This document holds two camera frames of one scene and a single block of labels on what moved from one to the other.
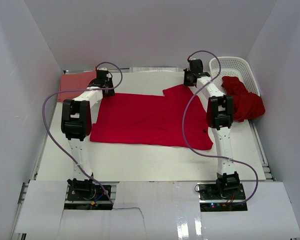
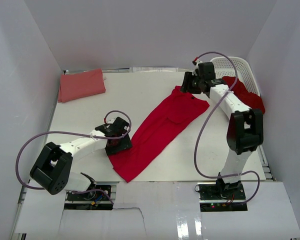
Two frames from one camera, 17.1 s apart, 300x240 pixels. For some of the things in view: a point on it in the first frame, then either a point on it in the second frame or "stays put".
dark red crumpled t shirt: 246,104 stays put
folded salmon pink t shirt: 73,84 stays put
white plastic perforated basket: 238,67 stays put
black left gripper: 110,93 -> 125,144
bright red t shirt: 175,119 -> 152,137
